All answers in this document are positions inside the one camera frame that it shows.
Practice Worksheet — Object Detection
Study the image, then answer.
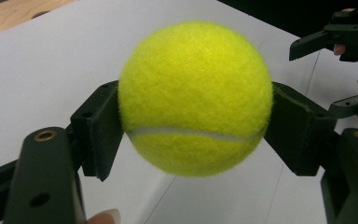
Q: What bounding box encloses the yellow tennis ball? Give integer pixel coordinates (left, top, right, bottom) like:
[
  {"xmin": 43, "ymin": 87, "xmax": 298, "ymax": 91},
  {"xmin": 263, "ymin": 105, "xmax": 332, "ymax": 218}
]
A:
[{"xmin": 117, "ymin": 21, "xmax": 274, "ymax": 178}]

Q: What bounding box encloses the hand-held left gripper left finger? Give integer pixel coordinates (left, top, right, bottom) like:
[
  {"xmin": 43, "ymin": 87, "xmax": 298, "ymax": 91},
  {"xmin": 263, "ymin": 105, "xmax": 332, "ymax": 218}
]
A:
[{"xmin": 69, "ymin": 79, "xmax": 125, "ymax": 182}]

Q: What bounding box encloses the wooden table edge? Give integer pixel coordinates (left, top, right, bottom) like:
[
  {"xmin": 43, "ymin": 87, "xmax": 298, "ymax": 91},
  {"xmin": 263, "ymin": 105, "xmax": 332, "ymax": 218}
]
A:
[{"xmin": 0, "ymin": 0, "xmax": 76, "ymax": 40}]

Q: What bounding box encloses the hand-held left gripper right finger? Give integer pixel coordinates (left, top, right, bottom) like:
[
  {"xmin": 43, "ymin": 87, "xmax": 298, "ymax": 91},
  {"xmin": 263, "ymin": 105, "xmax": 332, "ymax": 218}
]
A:
[{"xmin": 264, "ymin": 81, "xmax": 338, "ymax": 177}]

